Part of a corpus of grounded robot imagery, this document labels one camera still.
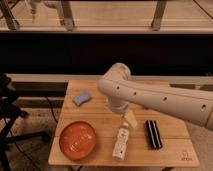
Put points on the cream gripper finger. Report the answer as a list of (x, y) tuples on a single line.
[(130, 118)]

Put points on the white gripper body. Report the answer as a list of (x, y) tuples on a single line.
[(117, 106)]

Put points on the white plastic bottle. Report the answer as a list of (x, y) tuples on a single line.
[(121, 142)]

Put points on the orange ceramic bowl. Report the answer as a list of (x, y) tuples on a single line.
[(77, 140)]

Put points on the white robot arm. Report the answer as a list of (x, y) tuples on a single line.
[(195, 106)]

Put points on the black white striped box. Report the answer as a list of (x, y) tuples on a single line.
[(153, 134)]

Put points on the blue sponge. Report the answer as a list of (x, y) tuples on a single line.
[(82, 98)]

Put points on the wooden folding table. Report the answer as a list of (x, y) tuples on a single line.
[(177, 151)]

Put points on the black tripod stand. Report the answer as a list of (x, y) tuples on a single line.
[(10, 112)]

